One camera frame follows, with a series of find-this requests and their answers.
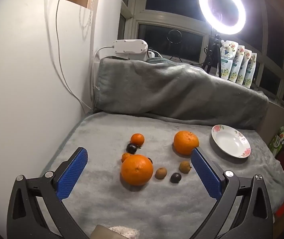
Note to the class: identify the green box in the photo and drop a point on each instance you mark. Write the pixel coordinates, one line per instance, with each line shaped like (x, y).
(279, 139)

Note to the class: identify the floral refill pouch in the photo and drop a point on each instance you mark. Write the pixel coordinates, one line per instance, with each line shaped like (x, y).
(246, 68)
(252, 71)
(228, 59)
(238, 64)

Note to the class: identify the folded dark grey blanket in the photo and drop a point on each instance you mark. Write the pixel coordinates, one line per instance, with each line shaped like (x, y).
(169, 89)

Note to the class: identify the mandarin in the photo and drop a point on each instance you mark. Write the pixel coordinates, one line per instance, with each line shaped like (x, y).
(137, 139)

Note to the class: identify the large orange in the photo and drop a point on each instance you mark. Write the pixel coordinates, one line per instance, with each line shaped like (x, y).
(137, 169)
(186, 142)

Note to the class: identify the light grey blanket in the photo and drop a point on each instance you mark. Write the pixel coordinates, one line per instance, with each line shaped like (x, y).
(94, 204)

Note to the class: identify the white power strip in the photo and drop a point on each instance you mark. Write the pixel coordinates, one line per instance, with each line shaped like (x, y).
(129, 47)

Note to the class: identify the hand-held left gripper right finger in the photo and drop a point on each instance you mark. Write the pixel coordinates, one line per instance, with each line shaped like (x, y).
(204, 174)

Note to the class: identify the dark plum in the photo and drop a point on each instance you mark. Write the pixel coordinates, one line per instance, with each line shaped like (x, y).
(175, 178)
(132, 148)
(151, 160)

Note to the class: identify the white floral plate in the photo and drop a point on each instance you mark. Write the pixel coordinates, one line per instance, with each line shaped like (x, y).
(231, 141)

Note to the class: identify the black tripod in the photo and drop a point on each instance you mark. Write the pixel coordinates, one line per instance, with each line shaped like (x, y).
(213, 52)

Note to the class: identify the small kumquat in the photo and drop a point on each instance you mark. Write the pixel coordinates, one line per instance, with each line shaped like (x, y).
(125, 156)

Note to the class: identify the white cabinet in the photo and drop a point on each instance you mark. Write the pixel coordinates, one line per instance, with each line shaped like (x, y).
(27, 79)

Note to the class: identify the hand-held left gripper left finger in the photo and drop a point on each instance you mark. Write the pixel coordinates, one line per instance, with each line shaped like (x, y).
(72, 174)

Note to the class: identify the window frame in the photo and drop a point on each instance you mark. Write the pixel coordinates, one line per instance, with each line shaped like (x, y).
(261, 62)

